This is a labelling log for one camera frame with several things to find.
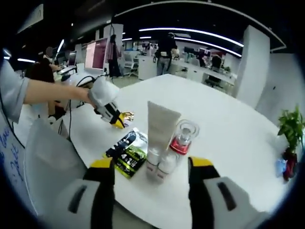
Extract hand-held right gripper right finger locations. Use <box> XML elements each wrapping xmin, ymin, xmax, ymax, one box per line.
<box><xmin>187</xmin><ymin>156</ymin><xmax>263</xmax><ymax>229</ymax></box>

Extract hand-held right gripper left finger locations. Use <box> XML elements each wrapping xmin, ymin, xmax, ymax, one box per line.
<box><xmin>52</xmin><ymin>156</ymin><xmax>116</xmax><ymax>229</ymax></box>

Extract gold skincare sachet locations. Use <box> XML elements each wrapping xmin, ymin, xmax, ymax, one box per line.
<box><xmin>119</xmin><ymin>109</ymin><xmax>136</xmax><ymax>123</ymax></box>

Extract frosted slim skincare bottle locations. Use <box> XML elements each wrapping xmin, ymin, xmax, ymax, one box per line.
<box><xmin>156</xmin><ymin>152</ymin><xmax>178</xmax><ymax>185</ymax></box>

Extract green black skincare sachet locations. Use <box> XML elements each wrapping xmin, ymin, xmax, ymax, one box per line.
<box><xmin>102</xmin><ymin>127</ymin><xmax>149</xmax><ymax>181</ymax></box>

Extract white skincare tube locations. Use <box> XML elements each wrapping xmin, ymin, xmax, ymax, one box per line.
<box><xmin>147</xmin><ymin>101</ymin><xmax>182</xmax><ymax>153</ymax></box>

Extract white skincare bottle red collar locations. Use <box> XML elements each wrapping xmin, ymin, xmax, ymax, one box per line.
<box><xmin>168</xmin><ymin>119</ymin><xmax>200</xmax><ymax>156</ymax></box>

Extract white laptop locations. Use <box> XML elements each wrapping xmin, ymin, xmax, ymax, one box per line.
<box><xmin>82</xmin><ymin>38</ymin><xmax>110</xmax><ymax>74</ymax></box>

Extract white office chair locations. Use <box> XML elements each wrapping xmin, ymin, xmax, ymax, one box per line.
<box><xmin>123</xmin><ymin>51</ymin><xmax>139</xmax><ymax>77</ymax></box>

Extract grey mesh office chair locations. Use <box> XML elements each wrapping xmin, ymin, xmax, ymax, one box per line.
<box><xmin>24</xmin><ymin>118</ymin><xmax>89</xmax><ymax>212</ymax></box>

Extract blue plastic item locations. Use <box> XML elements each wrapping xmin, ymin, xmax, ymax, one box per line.
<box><xmin>276</xmin><ymin>158</ymin><xmax>288</xmax><ymax>177</ymax></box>

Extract light shirt with blue script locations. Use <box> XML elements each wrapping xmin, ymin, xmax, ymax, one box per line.
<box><xmin>0</xmin><ymin>61</ymin><xmax>31</xmax><ymax>191</ymax></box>

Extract white office counter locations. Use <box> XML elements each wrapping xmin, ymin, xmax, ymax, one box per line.
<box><xmin>170</xmin><ymin>61</ymin><xmax>238</xmax><ymax>90</ymax></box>

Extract dark red bundle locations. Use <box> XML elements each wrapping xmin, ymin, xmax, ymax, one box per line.
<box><xmin>282</xmin><ymin>147</ymin><xmax>298</xmax><ymax>182</ymax></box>

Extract ceiling air conditioner unit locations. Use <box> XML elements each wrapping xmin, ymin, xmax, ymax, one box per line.
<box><xmin>16</xmin><ymin>4</ymin><xmax>45</xmax><ymax>34</ymax></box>

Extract potted green plant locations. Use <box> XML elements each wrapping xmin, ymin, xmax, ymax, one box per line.
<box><xmin>277</xmin><ymin>106</ymin><xmax>305</xmax><ymax>153</ymax></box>

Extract black cable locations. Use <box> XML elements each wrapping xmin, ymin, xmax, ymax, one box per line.
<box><xmin>61</xmin><ymin>75</ymin><xmax>96</xmax><ymax>144</ymax></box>

